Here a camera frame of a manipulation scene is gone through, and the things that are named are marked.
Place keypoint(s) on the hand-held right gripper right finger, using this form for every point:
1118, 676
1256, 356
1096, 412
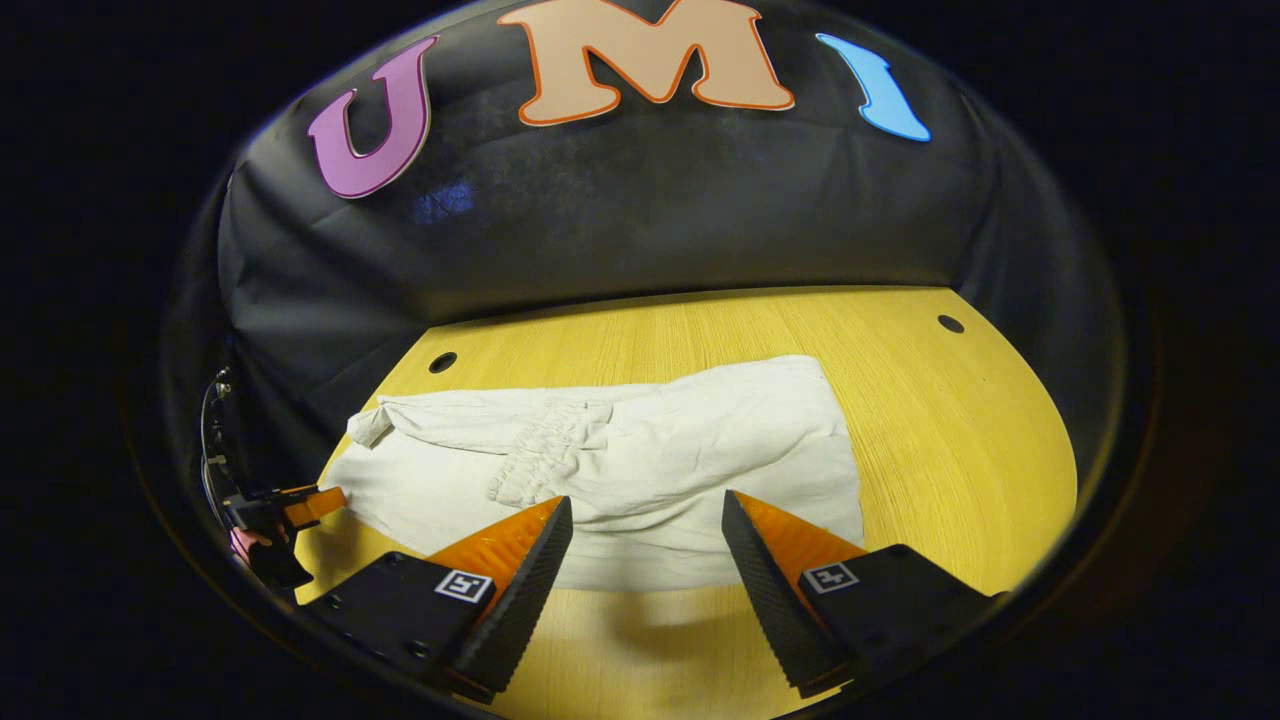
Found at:
770, 600

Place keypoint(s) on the black round table hole cap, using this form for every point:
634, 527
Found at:
950, 323
442, 362

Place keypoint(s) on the white jeans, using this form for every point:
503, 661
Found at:
700, 450

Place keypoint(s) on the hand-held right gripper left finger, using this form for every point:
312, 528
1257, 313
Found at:
520, 600

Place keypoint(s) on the black backdrop cloth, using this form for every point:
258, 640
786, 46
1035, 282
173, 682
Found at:
640, 220

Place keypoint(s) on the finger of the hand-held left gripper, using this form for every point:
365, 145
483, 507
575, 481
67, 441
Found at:
290, 505

